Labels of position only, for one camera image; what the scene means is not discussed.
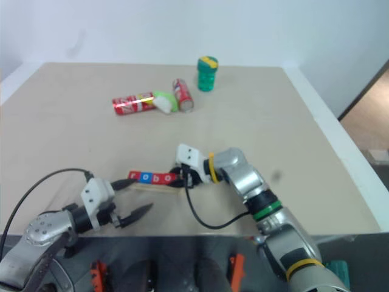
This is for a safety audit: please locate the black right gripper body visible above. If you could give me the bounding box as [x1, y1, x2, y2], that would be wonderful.
[179, 163, 204, 188]

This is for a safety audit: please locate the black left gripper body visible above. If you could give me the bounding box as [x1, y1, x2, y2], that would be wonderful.
[97, 201, 123, 228]

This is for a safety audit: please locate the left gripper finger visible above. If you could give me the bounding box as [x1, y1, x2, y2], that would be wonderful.
[117, 203, 154, 229]
[110, 178, 135, 192]

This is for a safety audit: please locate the red letter o block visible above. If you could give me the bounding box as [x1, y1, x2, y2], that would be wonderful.
[159, 173, 177, 186]

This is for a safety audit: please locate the wooden tray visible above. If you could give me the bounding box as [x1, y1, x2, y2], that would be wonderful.
[128, 179, 181, 194]

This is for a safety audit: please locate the orange robot body part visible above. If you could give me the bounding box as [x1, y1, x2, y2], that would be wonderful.
[229, 253, 246, 287]
[89, 260, 108, 290]

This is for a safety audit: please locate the green and white crumpled packet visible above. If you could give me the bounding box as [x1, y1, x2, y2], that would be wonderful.
[151, 90, 180, 115]

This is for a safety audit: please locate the red soda can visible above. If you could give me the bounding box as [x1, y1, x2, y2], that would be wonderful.
[111, 91, 156, 117]
[172, 78, 195, 114]

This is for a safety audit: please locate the green jar with yellow-striped lid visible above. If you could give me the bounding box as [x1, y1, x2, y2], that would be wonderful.
[196, 55, 220, 92]

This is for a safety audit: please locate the green ribbed object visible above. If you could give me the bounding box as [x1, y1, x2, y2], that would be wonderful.
[322, 259, 348, 284]

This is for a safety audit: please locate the pale box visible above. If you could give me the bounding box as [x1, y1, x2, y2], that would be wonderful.
[367, 148, 389, 165]

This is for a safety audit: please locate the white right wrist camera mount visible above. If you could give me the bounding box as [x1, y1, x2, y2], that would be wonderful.
[175, 144, 211, 184]

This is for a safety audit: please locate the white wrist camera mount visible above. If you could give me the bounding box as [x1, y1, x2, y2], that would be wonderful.
[175, 144, 211, 184]
[80, 178, 117, 229]

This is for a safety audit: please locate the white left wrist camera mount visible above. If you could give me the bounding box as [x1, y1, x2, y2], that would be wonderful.
[80, 178, 117, 229]

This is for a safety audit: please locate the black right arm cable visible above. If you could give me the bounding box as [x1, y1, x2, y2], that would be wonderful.
[184, 181, 255, 230]

